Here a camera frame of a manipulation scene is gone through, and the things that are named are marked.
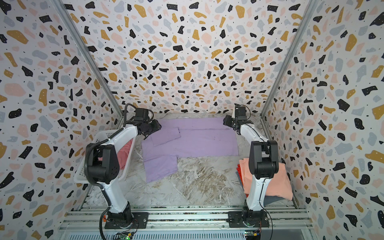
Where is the lilac purple t-shirt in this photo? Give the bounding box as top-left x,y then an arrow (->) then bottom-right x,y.
142,118 -> 239,183

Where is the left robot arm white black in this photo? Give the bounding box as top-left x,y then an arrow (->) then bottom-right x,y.
84,107 -> 162,230

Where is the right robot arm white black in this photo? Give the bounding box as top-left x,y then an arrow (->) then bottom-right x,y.
223,104 -> 279,229

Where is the pink red t-shirt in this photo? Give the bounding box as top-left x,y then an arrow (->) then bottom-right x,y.
117,139 -> 133,170

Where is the folded salmon pink t-shirt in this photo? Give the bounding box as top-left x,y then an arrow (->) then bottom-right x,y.
239,158 -> 293,201

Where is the left green circuit board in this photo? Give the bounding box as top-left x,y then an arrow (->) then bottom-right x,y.
113,232 -> 135,240

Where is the green circuit board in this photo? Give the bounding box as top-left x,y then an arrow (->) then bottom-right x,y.
113,232 -> 135,240
245,230 -> 261,240

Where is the white perforated vent strip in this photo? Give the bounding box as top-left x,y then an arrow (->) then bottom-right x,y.
66,230 -> 247,240

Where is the right green circuit board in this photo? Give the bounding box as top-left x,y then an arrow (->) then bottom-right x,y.
245,230 -> 261,240

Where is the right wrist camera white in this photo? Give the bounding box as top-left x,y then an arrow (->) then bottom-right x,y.
232,104 -> 239,119

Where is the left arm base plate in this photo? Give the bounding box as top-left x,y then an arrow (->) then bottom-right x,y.
105,212 -> 149,230

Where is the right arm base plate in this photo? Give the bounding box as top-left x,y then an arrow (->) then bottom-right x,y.
227,210 -> 270,229

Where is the aluminium mounting rail frame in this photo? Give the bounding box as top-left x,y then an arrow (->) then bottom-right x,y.
56,204 -> 314,240

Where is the right corner aluminium post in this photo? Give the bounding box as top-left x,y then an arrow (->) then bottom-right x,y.
260,0 -> 320,120

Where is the corner aluminium post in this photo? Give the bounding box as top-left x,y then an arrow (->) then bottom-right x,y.
51,0 -> 123,119
260,0 -> 320,120

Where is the left corner aluminium post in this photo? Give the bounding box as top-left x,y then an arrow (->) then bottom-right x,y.
51,0 -> 123,119

